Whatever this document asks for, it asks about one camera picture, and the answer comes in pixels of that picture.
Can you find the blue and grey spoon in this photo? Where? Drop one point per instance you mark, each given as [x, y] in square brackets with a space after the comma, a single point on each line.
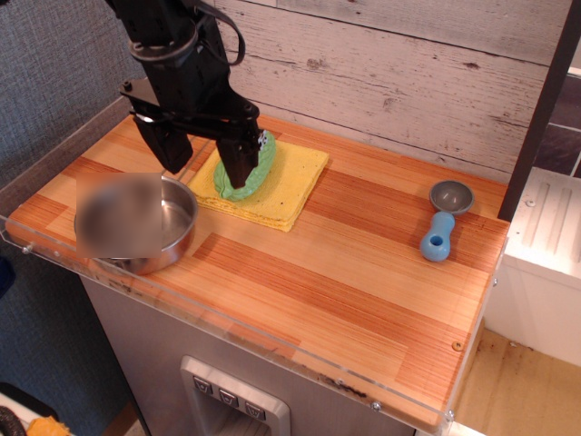
[450, 198]

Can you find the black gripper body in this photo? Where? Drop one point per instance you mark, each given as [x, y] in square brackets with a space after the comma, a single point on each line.
[187, 85]

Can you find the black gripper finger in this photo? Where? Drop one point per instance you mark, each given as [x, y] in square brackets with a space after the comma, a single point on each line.
[239, 158]
[171, 147]

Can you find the silver metal pot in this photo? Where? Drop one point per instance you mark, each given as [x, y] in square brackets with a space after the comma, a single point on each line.
[138, 222]

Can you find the green toy bitter gourd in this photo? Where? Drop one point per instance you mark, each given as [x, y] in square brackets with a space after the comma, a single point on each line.
[257, 176]

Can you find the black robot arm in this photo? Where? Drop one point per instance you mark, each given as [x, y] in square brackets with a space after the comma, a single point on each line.
[160, 22]

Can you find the silver dispenser panel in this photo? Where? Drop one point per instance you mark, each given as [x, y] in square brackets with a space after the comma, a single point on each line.
[220, 402]

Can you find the yellow object at corner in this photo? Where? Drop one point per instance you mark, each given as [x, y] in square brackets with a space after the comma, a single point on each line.
[47, 426]

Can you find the yellow folded cloth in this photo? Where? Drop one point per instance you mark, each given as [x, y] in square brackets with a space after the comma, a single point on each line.
[279, 200]

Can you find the dark right frame post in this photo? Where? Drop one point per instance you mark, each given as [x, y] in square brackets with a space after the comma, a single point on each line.
[546, 103]

